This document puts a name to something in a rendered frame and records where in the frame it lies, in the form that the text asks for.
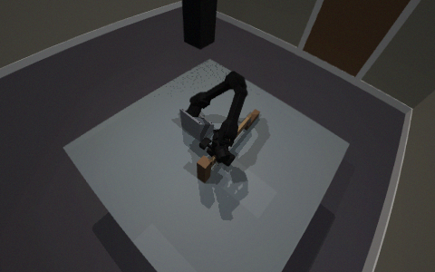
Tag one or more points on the long brown wooden rail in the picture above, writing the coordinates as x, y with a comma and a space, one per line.
240, 128

